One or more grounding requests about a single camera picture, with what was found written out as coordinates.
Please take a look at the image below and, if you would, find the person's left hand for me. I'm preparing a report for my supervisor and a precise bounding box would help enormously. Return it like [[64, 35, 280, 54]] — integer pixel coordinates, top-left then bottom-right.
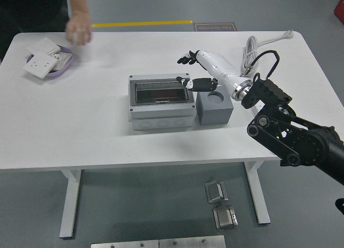
[[65, 11, 94, 47]]

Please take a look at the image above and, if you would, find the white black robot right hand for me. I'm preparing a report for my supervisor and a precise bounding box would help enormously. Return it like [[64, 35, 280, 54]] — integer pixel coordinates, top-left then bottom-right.
[[176, 49, 247, 94]]

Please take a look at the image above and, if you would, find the grey electrical box with lid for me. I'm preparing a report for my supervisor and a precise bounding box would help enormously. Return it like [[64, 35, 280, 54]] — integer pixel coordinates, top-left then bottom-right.
[[127, 74, 196, 130]]

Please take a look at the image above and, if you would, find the grey cube with round hole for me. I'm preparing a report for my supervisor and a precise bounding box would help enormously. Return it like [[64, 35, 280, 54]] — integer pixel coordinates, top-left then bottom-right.
[[196, 91, 234, 126]]

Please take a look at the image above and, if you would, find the white printed socket panel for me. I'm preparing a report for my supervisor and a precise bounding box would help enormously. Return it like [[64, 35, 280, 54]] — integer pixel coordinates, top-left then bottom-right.
[[51, 51, 73, 71]]

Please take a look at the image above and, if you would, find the purple oval tray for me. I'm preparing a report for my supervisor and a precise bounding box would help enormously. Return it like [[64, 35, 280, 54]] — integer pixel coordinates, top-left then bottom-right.
[[26, 45, 75, 77]]

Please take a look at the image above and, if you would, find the large white socket panel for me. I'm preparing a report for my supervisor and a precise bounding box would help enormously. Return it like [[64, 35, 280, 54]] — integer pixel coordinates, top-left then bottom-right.
[[23, 50, 61, 79]]

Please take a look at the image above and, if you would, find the person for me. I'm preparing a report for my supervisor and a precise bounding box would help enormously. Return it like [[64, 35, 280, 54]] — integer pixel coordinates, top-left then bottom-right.
[[0, 0, 69, 62]]

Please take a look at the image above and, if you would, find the white power strip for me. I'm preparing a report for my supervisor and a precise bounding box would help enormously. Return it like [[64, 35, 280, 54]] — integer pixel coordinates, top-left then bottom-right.
[[252, 101, 267, 117]]

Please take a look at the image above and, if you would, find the open-topped metal floor block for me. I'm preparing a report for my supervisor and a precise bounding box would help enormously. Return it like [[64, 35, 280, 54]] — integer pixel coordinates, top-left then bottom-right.
[[204, 179, 229, 204]]

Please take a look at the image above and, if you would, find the white table leg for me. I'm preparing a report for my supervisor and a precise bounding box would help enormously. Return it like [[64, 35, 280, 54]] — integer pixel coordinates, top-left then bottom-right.
[[59, 169, 82, 238], [243, 162, 271, 225]]

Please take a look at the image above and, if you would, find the red object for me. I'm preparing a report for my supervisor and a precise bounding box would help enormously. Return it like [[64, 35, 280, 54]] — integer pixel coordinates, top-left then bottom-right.
[[333, 0, 344, 20]]

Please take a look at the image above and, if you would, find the metal floor block with latch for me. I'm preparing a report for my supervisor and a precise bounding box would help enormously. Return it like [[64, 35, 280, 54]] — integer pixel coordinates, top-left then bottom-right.
[[212, 206, 239, 230]]

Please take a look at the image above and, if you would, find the white power cord with plug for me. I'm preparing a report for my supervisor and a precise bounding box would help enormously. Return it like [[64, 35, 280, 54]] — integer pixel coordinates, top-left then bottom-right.
[[242, 30, 295, 78]]

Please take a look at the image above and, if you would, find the plain white switch panel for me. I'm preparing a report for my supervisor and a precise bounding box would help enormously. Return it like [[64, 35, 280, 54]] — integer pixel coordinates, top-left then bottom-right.
[[26, 38, 62, 56]]

